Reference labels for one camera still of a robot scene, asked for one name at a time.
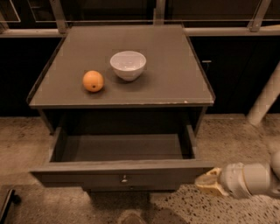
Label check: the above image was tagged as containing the grey drawer cabinet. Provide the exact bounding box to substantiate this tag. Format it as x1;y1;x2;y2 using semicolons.
29;25;214;131

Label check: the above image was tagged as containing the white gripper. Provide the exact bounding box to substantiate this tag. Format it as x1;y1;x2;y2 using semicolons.
195;163;249;199

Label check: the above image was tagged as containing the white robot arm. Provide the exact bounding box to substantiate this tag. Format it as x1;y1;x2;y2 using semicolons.
194;62;280;199

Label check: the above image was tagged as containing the grey top drawer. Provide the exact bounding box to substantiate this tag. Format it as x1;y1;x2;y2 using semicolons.
31;126;214;192

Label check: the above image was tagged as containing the orange fruit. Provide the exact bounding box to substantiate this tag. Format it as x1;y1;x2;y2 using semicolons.
82;71;104;93

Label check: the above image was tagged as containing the silver top drawer knob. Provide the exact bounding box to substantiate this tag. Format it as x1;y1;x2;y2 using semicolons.
121;175;128;184

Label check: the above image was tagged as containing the dark cabinet handle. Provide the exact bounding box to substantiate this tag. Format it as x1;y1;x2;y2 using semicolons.
201;59;212;71

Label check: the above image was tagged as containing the metal railing frame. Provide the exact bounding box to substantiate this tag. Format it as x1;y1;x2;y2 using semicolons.
0;0;280;37

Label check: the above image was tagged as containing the black caster wheel base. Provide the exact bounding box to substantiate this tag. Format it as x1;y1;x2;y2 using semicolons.
0;189;21;224

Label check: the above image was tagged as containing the white ceramic bowl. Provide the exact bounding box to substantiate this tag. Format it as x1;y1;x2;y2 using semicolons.
110;51;146;81

